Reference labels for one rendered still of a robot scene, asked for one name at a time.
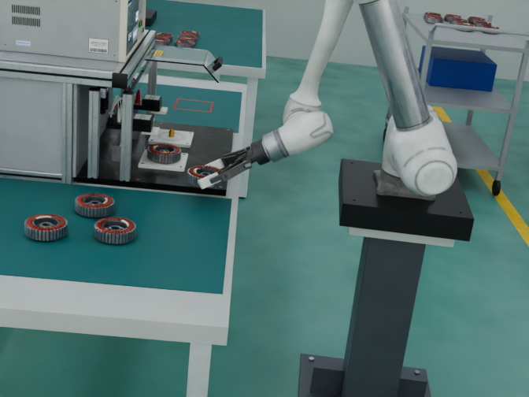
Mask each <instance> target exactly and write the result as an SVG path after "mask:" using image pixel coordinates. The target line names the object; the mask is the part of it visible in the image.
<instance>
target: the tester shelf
mask: <svg viewBox="0 0 529 397"><path fill-rule="evenodd" d="M155 39H156V31H154V30H146V29H145V35H144V36H143V38H142V40H141V41H140V43H139V44H138V46H137V47H136V48H135V50H134V51H133V52H132V54H131V56H130V57H129V59H127V61H126V62H125V63H124V62H118V61H103V60H95V59H86V58H71V57H63V56H54V55H46V54H31V53H22V52H14V51H6V50H0V77H9V78H17V79H26V80H41V81H50V82H58V83H74V84H82V85H91V86H99V87H114V88H122V89H128V86H129V84H130V83H131V81H132V80H133V78H134V76H135V74H136V73H137V72H138V70H139V68H140V66H141V65H142V63H143V62H144V60H145V58H146V56H147V55H148V53H149V52H150V50H151V48H152V47H153V45H154V44H155Z"/></svg>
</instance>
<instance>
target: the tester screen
mask: <svg viewBox="0 0 529 397"><path fill-rule="evenodd" d="M138 10H139V0H132V1H131V2H130V3H129V4H128V26H127V45H128V44H129V43H130V41H131V40H132V43H133V44H134V43H135V41H136V40H137V39H136V40H135V41H134V42H133V28H134V27H135V26H136V25H137V23H138V20H137V21H136V22H135V23H134V15H135V14H136V13H137V11H138ZM133 24H134V25H133ZM130 32H131V39H130V40H129V41H128V34H129V33H130ZM133 44H131V45H130V47H129V48H128V50H127V49H126V54H127V52H128V51H129V50H130V49H131V47H132V46H133Z"/></svg>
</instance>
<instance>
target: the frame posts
mask: <svg viewBox="0 0 529 397"><path fill-rule="evenodd" d="M157 63H158V61H154V63H153V64H152V66H151V68H150V70H149V74H148V91H147V94H148V95H156V93H157ZM128 88H129V87H128ZM100 90H101V89H100V88H98V87H91V88H90V89H89V118H88V161H87V178H91V177H94V178H95V179H97V178H98V173H99V140H100V106H101V98H100ZM123 90H124V89H122V88H121V95H122V94H123V98H122V121H121V144H120V181H123V180H126V181H129V180H130V179H131V144H132V124H133V104H134V91H129V90H128V89H126V91H124V92H123ZM121 95H120V97H121Z"/></svg>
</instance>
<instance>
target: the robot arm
mask: <svg viewBox="0 0 529 397"><path fill-rule="evenodd" d="M354 2H355V3H357V4H358V5H359V7H360V10H361V15H362V17H363V20H364V25H365V27H366V31H367V33H368V37H369V41H370V43H371V46H372V51H373V54H374V56H375V61H376V64H377V67H378V70H379V74H380V77H381V80H382V82H383V87H384V90H385V92H386V96H387V100H388V102H389V106H390V110H391V113H392V116H391V118H390V120H389V123H388V125H387V132H386V136H385V141H384V146H383V163H382V168H381V170H375V171H374V172H373V176H374V177H375V180H376V184H377V190H376V194H377V195H391V196H398V197H406V198H414V199H425V200H428V201H434V200H435V195H438V194H440V193H442V192H444V191H447V190H448V189H449V188H450V187H451V186H452V184H453V182H454V181H455V178H456V175H457V161H456V158H455V157H454V155H453V153H452V149H451V146H450V144H449V140H448V138H447V136H446V132H445V129H444V127H443V125H442V122H441V121H440V120H439V118H438V115H437V113H436V111H435V110H434V109H433V108H432V107H431V106H429V105H428V104H427V102H426V98H425V96H424V91H423V88H422V85H421V82H420V77H419V74H418V71H417V67H416V63H415V60H414V57H413V54H412V49H411V46H410V43H409V38H408V35H407V32H406V29H405V24H404V21H403V18H402V15H401V10H400V7H399V4H398V0H326V3H325V9H324V17H323V20H322V24H321V26H320V30H319V33H318V36H317V38H316V42H315V45H314V47H313V51H312V53H311V56H310V59H309V62H308V64H307V67H306V70H305V73H304V76H303V78H302V80H301V84H300V86H299V88H298V89H297V91H295V92H294V93H293V94H290V97H289V99H288V101H287V104H286V105H285V107H284V111H283V126H282V127H281V128H278V129H276V130H274V131H272V132H269V133H267V134H265V135H263V136H262V139H263V140H262V139H259V140H257V141H255V142H252V143H251V144H250V147H246V148H244V149H241V150H237V151H234V152H231V153H229V154H224V155H223V157H222V158H220V159H218V160H215V161H213V162H210V163H209V164H207V166H209V165H210V166H212V167H216V168H218V169H222V168H224V167H225V168H226V167H227V166H228V165H230V166H228V167H227V168H226V169H224V170H223V171H221V172H220V171H217V172H216V173H214V174H211V175H209V176H206V177H204V178H202V179H200V180H198V183H199V185H200V187H201V189H204V188H206V187H209V186H211V185H213V184H216V183H218V182H220V181H223V182H226V181H227V180H230V179H231V178H233V177H234V176H237V175H238V174H240V173H242V172H244V171H246V170H247V169H251V168H252V167H253V166H252V164H253V163H254V162H257V163H258V165H263V164H266V163H268V162H270V161H271V160H272V161H273V162H276V161H278V160H281V159H283V158H287V157H288V156H291V155H293V154H300V153H303V152H306V151H308V150H311V149H313V148H315V147H318V146H319V145H321V144H322V143H324V142H326V141H327V140H328V139H330V138H331V137H332V136H333V133H334V131H333V126H332V123H331V120H330V118H329V116H328V115H327V114H326V113H325V112H322V111H320V106H321V101H320V100H319V99H318V88H319V84H320V79H321V76H322V75H323V72H324V70H325V68H326V66H327V63H328V61H329V59H330V57H331V54H332V52H333V50H334V48H335V46H336V43H337V42H338V38H339V36H340V34H341V32H342V29H343V26H344V24H345V22H346V18H347V17H348V14H349V12H350V9H351V7H352V5H353V3H354ZM231 164H232V165H231Z"/></svg>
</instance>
